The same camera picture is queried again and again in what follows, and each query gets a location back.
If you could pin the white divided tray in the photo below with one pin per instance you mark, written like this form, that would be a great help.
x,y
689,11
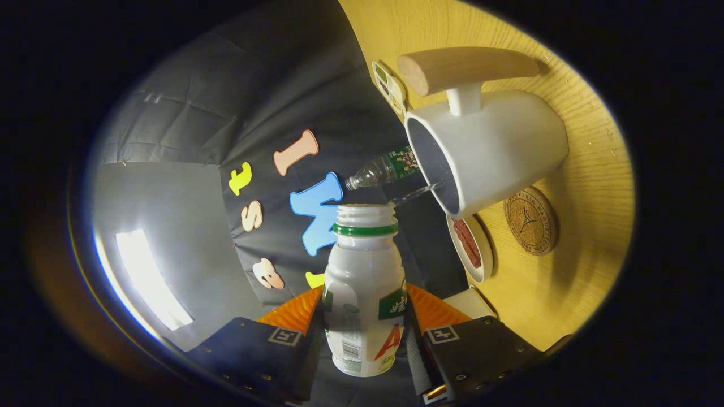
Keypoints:
x,y
390,87

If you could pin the wooden table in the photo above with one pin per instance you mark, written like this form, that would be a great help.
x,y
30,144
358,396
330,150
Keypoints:
x,y
565,282

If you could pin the red meat slices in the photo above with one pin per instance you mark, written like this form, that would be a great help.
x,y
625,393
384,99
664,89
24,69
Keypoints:
x,y
467,243

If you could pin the green beans pile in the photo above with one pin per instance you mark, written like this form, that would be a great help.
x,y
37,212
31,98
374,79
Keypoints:
x,y
381,73

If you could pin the white round plate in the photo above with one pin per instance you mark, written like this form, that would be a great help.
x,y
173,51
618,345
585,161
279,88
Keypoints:
x,y
485,249

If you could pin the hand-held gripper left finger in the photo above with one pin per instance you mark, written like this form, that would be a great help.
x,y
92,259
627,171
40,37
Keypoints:
x,y
254,356

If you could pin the cream toaster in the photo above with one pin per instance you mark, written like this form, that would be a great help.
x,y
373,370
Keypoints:
x,y
469,302

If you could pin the round cork coaster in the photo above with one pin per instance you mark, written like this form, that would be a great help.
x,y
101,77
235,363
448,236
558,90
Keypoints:
x,y
530,220

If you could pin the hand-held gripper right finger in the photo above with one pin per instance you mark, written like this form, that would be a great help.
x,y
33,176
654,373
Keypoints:
x,y
481,350

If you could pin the dark beans pile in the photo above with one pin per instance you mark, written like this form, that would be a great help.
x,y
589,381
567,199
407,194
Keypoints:
x,y
386,89

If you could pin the clear plastic water bottle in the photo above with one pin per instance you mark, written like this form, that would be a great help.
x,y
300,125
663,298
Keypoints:
x,y
379,169

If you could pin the yellow beans pile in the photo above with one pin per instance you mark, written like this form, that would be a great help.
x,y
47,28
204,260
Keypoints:
x,y
397,104

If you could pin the clear juice stream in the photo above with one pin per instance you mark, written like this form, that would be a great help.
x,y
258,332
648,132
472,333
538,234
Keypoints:
x,y
416,193

